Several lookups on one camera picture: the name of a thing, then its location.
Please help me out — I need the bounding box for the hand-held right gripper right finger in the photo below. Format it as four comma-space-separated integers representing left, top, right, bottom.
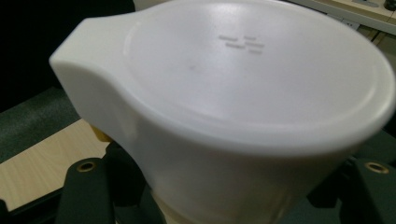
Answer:
306, 157, 396, 224

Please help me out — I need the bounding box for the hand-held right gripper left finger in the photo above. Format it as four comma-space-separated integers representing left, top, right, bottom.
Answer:
55, 140, 166, 224

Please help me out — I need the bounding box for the white plastic spouted cup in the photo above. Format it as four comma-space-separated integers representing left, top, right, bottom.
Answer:
49, 0, 396, 224

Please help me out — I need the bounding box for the light wooden desk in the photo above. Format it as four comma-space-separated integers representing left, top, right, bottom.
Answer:
288, 0, 396, 35

